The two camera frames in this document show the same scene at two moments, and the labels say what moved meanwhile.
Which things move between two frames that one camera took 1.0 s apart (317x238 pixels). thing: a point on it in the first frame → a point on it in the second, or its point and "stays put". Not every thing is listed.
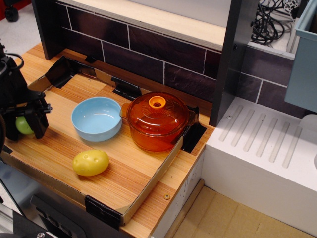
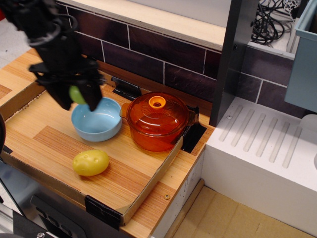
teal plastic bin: [301, 89] stays put
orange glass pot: [157, 120] stays put
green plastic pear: [22, 125] → [76, 95]
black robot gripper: [15, 99] → [69, 77]
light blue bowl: [96, 119] stays put
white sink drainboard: [267, 157] stays put
